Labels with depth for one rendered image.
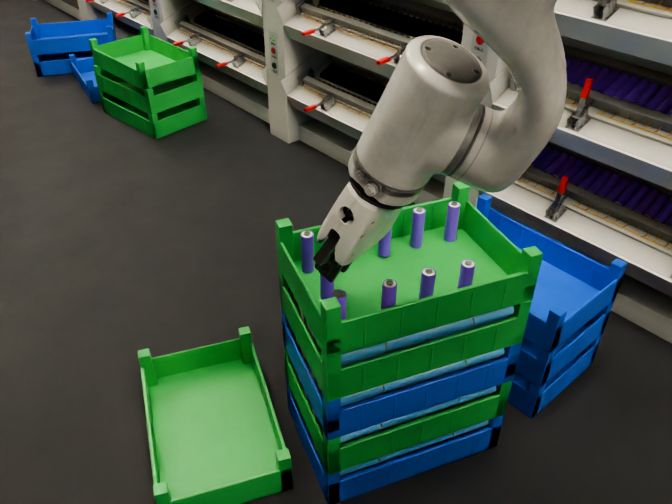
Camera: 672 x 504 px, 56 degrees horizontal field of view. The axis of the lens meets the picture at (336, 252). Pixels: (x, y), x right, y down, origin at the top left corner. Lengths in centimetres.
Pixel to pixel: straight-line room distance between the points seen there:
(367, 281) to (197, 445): 42
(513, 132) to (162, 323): 92
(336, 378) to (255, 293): 60
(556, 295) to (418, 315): 43
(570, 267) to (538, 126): 67
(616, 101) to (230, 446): 92
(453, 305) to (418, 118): 31
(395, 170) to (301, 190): 111
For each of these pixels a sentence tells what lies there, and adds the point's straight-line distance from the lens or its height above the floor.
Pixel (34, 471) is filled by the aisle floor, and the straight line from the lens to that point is 118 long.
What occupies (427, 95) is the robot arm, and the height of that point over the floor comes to 67.
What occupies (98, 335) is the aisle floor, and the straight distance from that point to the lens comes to 136.
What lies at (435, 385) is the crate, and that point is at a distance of 92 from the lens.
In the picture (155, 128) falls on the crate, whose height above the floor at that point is 4.
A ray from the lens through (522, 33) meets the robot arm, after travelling 53.
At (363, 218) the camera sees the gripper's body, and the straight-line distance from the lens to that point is 67.
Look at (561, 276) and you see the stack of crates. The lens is 122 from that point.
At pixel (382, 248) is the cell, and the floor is 34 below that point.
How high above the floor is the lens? 89
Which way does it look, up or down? 37 degrees down
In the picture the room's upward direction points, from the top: straight up
